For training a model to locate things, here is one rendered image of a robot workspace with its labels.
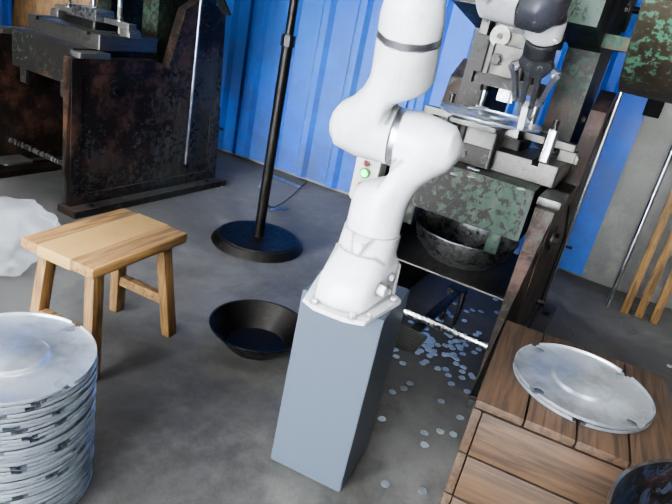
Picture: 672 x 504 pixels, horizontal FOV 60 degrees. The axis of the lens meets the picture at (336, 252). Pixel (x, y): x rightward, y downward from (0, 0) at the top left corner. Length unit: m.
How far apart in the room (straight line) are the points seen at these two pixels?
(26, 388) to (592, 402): 1.06
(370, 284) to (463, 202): 0.62
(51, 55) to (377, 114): 1.83
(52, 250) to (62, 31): 1.40
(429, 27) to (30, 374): 0.90
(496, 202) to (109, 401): 1.12
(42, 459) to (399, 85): 0.90
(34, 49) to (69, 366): 1.80
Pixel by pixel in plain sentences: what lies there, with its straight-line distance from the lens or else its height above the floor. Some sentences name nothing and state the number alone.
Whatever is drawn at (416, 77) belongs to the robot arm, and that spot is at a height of 0.90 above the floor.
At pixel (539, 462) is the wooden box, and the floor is 0.27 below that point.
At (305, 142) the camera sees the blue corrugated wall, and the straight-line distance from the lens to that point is 3.43.
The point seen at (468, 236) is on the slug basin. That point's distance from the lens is 2.10.
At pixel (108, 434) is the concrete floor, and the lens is 1.50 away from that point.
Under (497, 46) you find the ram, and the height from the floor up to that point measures 0.97.
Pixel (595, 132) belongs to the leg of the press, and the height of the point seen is 0.78.
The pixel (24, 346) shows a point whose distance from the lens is 1.25.
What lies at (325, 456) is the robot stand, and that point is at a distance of 1.38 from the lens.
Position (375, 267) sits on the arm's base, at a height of 0.54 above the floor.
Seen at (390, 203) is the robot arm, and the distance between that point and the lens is 1.12.
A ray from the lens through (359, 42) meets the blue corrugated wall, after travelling 3.25.
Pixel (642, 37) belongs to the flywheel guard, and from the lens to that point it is 1.52.
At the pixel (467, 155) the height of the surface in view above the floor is 0.67.
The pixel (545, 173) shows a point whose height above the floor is 0.68.
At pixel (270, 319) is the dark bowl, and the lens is 1.91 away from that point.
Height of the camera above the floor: 0.99
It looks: 23 degrees down
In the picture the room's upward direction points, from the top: 12 degrees clockwise
